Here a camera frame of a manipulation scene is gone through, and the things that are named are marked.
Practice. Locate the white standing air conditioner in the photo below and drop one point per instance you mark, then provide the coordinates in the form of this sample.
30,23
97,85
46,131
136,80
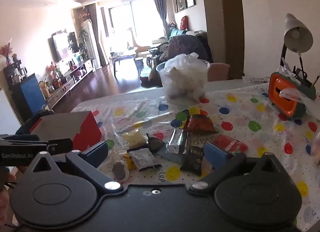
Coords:
88,39

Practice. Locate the low tv cabinet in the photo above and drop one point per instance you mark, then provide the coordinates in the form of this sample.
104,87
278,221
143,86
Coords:
72,79

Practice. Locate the crumpled clear plastic bag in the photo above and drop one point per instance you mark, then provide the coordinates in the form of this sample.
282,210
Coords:
185,65

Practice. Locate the black coffee machine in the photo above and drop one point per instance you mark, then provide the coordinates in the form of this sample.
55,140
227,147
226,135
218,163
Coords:
17,69

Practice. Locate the red hanging decoration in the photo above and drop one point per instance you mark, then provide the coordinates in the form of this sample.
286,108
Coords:
184,23

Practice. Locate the giraffe figure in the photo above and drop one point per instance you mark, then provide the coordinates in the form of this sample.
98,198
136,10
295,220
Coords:
131,37

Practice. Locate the silver snack packet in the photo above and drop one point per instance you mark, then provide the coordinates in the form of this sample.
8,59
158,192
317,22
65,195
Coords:
176,142

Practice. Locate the sofa with clothes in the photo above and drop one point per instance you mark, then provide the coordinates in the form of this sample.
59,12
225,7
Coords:
186,47

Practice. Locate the red brown snack packet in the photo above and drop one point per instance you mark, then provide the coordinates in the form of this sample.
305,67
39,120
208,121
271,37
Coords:
201,123

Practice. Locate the white desk lamp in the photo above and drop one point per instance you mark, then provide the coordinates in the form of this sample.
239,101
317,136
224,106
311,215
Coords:
297,34

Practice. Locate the pink flower arrangement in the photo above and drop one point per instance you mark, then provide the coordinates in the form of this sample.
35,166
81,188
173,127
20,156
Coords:
53,74

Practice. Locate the round stool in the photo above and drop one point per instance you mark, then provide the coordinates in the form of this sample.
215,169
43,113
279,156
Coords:
139,62
149,59

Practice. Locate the clear packet with brown snack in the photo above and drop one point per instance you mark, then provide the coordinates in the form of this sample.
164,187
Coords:
119,169

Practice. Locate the grey curtain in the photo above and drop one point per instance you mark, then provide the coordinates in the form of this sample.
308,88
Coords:
161,12
96,34

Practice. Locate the red cardboard box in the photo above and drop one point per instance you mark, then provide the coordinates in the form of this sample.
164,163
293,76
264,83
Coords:
86,132

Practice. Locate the red flowers in blue vase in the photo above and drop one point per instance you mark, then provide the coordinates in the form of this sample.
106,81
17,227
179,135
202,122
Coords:
6,52

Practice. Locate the coffee table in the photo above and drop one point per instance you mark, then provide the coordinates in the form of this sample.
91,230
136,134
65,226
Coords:
123,60

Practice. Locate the television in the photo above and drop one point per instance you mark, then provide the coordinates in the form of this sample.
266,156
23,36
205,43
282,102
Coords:
63,47

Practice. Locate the person's left hand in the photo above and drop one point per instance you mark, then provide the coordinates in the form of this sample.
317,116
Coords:
11,177

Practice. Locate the black pen holder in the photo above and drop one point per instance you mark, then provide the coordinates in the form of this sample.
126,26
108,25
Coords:
300,73

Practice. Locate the black cabinet with blue panel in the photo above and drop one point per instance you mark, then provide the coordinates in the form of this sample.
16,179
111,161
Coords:
27,94

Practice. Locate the white navy snack packet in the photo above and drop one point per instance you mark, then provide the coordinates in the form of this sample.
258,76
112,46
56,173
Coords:
143,158

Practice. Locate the black jacket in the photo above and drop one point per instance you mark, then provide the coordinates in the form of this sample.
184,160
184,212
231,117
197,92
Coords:
30,122

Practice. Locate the padded dining chair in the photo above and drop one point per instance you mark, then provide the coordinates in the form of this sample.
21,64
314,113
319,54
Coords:
218,72

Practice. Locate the clear plastic tub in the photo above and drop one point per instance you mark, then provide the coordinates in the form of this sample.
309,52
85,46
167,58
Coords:
183,82

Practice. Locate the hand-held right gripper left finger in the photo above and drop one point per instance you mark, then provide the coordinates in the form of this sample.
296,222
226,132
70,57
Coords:
96,153

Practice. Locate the orange green tabletop bin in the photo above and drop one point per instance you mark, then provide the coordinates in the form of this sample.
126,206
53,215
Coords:
282,94

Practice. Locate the dark pet bed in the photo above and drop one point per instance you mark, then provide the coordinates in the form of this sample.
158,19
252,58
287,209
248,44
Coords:
148,79

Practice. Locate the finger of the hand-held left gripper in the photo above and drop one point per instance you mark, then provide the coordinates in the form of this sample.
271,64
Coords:
61,145
20,137

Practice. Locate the black gold snack packet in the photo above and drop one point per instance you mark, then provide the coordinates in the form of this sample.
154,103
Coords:
193,160

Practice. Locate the teal sofa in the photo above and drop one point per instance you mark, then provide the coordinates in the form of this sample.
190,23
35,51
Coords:
178,33

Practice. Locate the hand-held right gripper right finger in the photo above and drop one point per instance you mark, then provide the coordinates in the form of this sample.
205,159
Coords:
215,154

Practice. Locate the green potted plant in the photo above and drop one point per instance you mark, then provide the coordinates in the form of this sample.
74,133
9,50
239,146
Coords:
83,44

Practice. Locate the dark grey snack packet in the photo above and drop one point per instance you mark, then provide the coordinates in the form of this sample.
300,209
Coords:
155,144

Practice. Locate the yellow snack packet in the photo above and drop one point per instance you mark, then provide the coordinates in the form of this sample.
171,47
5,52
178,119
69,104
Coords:
135,139

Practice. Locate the red white snack packet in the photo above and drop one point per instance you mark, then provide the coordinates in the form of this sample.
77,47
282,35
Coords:
232,144

